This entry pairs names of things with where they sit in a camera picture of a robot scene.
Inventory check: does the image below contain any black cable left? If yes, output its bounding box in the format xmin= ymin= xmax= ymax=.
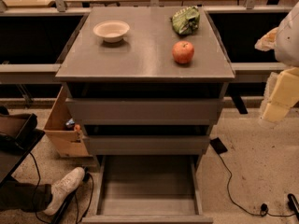
xmin=28 ymin=152 xmax=95 ymax=224

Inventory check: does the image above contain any grey bottom drawer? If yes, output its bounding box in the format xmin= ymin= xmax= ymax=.
xmin=82 ymin=155 xmax=213 ymax=224

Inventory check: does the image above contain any black floor cable right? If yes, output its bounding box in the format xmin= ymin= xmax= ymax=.
xmin=218 ymin=152 xmax=297 ymax=218

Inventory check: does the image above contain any white paper bowl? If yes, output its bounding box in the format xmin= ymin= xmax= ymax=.
xmin=93 ymin=21 xmax=130 ymax=43

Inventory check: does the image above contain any cardboard box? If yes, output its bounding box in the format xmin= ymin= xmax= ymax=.
xmin=44 ymin=88 xmax=89 ymax=158

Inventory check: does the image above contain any black power adapter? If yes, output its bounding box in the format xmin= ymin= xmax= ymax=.
xmin=210 ymin=138 xmax=228 ymax=154

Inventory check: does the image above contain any green chip bag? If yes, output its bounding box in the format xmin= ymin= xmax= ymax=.
xmin=170 ymin=6 xmax=200 ymax=35

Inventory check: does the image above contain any grey middle drawer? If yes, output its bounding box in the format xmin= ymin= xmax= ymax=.
xmin=83 ymin=125 xmax=209 ymax=155

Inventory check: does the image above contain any grey drawer cabinet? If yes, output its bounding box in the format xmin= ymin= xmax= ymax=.
xmin=55 ymin=6 xmax=235 ymax=173

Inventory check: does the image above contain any grey drawer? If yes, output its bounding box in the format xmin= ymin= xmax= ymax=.
xmin=65 ymin=98 xmax=223 ymax=125
xmin=83 ymin=125 xmax=209 ymax=155
xmin=82 ymin=155 xmax=213 ymax=224

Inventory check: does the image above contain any orange item in box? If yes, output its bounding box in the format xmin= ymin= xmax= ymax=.
xmin=74 ymin=124 xmax=81 ymax=132

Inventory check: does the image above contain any white sneaker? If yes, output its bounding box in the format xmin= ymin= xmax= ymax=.
xmin=44 ymin=167 xmax=85 ymax=216

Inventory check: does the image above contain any black device bottom right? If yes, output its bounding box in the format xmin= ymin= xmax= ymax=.
xmin=287 ymin=193 xmax=299 ymax=221

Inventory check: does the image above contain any blue item in box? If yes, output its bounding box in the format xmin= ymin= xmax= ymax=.
xmin=65 ymin=119 xmax=75 ymax=130

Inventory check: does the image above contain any grey top drawer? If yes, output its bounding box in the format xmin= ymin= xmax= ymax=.
xmin=65 ymin=98 xmax=223 ymax=125

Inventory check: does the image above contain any brown tray box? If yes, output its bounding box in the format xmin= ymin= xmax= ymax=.
xmin=0 ymin=114 xmax=37 ymax=146

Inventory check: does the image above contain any dark side table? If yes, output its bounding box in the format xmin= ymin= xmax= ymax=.
xmin=0 ymin=128 xmax=46 ymax=185

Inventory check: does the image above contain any red apple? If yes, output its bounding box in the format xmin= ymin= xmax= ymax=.
xmin=172 ymin=41 xmax=194 ymax=64

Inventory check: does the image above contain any dark trouser leg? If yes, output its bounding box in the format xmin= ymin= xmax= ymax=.
xmin=0 ymin=180 xmax=52 ymax=212

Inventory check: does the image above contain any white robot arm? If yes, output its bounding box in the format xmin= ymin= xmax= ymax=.
xmin=254 ymin=2 xmax=299 ymax=127

